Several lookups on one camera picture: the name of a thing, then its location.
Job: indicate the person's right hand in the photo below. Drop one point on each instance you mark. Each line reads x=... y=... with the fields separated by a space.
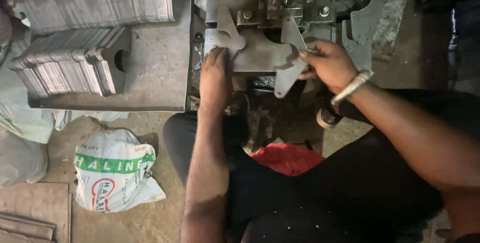
x=332 y=65

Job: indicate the person's left hand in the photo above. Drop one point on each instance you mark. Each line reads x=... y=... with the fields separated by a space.
x=215 y=82

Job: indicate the person's left fingers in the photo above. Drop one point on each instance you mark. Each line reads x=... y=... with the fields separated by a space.
x=216 y=57

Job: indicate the grey finned metal plate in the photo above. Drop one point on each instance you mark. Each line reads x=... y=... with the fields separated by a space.
x=258 y=55
x=288 y=78

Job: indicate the heap of shiny metal shavings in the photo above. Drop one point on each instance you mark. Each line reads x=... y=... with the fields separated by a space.
x=264 y=82

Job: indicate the grey metal work table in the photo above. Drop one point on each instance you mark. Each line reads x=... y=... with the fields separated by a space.
x=157 y=70

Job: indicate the red cloth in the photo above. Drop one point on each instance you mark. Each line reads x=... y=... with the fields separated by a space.
x=287 y=158

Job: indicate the white-soled shoe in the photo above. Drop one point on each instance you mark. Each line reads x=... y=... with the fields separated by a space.
x=326 y=119

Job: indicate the grey notched metal plate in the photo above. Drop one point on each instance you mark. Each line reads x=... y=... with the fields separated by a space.
x=362 y=29

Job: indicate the low stack of metal plates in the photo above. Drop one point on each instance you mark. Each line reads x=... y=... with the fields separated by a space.
x=63 y=69

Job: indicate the white sack with green band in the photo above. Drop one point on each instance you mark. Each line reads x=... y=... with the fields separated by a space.
x=112 y=171

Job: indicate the person's black trousers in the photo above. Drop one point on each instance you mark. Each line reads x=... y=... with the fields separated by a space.
x=337 y=198

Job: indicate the pale green sack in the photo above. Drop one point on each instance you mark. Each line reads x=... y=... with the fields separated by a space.
x=22 y=115

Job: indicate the grey sack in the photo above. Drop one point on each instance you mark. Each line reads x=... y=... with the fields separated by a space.
x=20 y=160

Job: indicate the pile of brown boards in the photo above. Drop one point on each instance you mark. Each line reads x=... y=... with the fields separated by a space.
x=33 y=213

